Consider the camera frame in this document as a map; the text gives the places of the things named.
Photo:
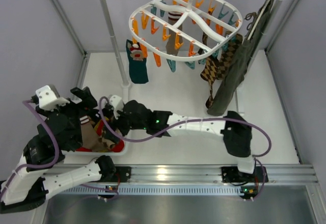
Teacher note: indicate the beige brown argyle sock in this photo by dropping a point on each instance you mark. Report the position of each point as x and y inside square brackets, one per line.
[107, 144]

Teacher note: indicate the white plastic laundry basket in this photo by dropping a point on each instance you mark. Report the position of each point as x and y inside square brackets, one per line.
[94, 117]

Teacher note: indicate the tan sock with maroon stripes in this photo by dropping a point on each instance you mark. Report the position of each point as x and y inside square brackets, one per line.
[89, 135]

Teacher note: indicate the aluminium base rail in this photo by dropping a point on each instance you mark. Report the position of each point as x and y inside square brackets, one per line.
[278, 174]

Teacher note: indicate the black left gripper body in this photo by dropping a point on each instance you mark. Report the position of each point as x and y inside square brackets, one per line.
[77, 109]

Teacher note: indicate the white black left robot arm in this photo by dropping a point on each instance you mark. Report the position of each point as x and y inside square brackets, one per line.
[28, 187]

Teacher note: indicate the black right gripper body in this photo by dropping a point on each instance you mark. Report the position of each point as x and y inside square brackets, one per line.
[118, 123]

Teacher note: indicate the teal reindeer sock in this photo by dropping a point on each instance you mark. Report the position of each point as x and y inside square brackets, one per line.
[136, 63]

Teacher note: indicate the dark yellow argyle sock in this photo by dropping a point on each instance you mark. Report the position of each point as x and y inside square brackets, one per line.
[209, 74]

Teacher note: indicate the red sock in basket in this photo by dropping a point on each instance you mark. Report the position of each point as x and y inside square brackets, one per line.
[99, 127]

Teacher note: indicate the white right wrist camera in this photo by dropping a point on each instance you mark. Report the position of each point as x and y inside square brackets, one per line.
[117, 103]

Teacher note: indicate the white round clip hanger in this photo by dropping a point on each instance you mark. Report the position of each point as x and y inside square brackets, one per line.
[204, 27]

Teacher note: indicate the olive green hanging garment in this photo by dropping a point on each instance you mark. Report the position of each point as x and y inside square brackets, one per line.
[239, 64]

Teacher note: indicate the brown black argyle sock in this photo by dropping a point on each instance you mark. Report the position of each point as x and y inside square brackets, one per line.
[228, 52]

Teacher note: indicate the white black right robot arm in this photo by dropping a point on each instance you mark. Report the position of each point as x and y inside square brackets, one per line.
[233, 129]

